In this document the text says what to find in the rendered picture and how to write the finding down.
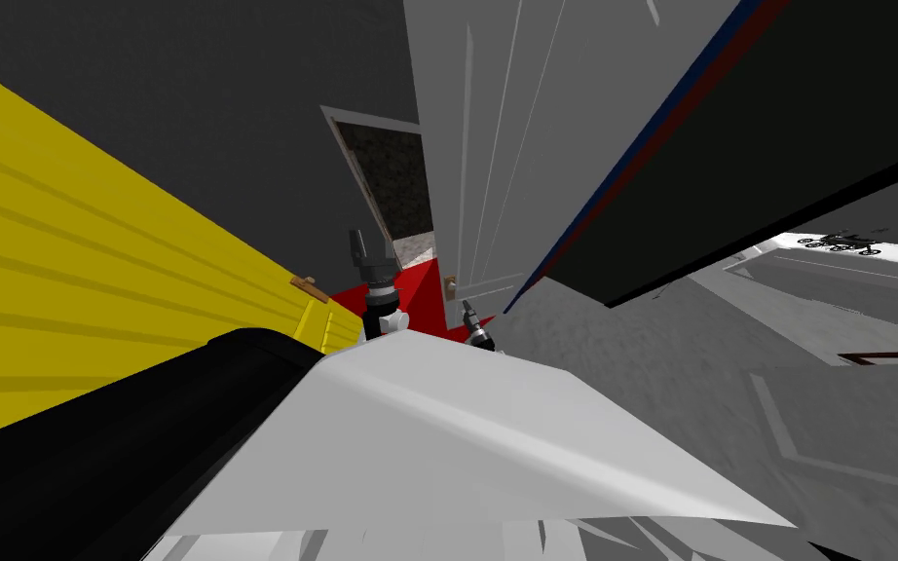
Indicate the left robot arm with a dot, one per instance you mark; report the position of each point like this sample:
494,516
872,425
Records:
129,452

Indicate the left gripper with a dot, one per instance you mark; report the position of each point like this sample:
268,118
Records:
377,273

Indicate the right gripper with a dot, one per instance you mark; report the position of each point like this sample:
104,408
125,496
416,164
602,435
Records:
471,315

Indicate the yellow cupboard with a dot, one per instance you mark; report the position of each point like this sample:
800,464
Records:
83,265

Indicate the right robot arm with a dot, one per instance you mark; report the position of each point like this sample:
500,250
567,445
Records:
482,339

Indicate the red rug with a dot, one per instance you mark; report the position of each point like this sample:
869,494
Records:
422,292

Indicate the grey door leaf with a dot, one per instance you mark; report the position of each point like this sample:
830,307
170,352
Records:
542,132

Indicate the white grey cabinet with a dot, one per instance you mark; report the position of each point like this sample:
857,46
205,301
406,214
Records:
823,288

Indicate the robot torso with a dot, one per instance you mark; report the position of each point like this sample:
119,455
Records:
449,444

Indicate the brown door knob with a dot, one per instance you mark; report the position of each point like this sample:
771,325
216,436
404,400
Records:
450,287

